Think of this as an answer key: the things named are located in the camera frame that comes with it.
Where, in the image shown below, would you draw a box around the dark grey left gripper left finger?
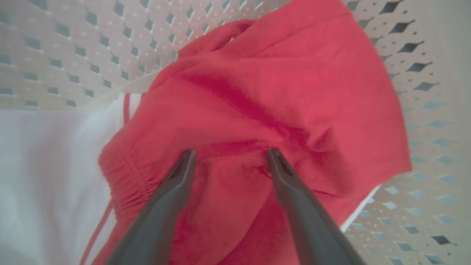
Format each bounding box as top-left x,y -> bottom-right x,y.
105,148 -> 197,265

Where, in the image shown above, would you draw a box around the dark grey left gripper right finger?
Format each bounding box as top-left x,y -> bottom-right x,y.
267,147 -> 365,265

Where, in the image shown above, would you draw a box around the red shorts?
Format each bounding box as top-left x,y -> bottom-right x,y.
79,0 -> 412,265

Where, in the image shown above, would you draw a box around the cream perforated laundry basket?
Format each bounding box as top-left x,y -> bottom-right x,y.
0,0 -> 471,265

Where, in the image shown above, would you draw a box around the white garment with red stripes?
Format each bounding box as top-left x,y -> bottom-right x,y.
0,93 -> 143,265

